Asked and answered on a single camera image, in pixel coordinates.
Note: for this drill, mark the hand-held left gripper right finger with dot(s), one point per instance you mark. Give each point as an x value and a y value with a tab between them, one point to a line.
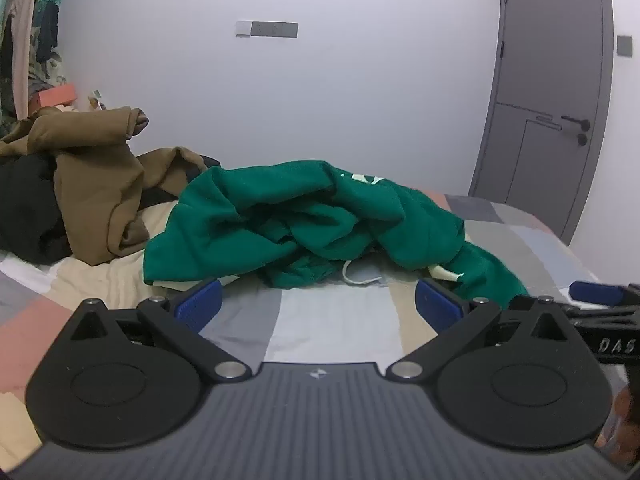
436	305

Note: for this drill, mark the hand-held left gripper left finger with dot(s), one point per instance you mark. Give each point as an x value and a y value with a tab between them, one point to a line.
200	304

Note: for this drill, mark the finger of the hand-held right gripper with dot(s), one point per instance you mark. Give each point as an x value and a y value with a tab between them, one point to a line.
590	291

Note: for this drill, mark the green hoodie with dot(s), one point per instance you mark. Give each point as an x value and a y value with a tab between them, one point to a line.
300	195

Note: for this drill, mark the hanging clothes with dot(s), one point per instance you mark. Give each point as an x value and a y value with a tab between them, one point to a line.
30	25

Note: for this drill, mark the patchwork bed sheet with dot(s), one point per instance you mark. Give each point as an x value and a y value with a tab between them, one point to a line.
340	320

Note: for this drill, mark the black door lock knob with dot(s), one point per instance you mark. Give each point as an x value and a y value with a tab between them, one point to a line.
582	140

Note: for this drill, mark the brown jacket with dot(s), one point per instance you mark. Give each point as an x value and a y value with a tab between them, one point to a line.
90	170

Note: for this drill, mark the black garment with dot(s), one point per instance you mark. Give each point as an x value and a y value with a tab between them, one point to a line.
30	210

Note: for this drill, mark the orange box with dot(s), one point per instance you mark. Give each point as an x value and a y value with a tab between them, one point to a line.
57	94

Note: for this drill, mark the grey door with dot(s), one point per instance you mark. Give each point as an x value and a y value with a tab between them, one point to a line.
545	35

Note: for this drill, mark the dark grey wall switch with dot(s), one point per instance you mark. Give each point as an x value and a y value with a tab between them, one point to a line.
624	45

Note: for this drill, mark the white wall switch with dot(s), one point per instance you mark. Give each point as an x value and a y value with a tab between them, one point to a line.
243	28

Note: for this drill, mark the grey wall switch panel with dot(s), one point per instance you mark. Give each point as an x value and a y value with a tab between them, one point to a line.
275	29

